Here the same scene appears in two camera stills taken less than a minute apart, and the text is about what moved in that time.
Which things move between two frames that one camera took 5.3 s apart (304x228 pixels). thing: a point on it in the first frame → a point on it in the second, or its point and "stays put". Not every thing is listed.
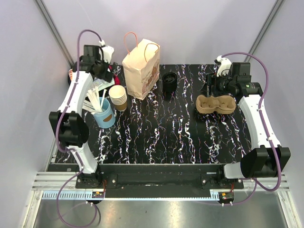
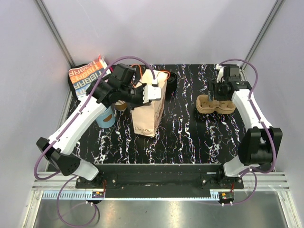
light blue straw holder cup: (106, 118) stays put
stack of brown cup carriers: (225, 104) stays put
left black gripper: (107, 75) → (141, 100)
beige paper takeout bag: (143, 67) → (146, 119)
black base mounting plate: (158, 180) stays put
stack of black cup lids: (169, 82) stays put
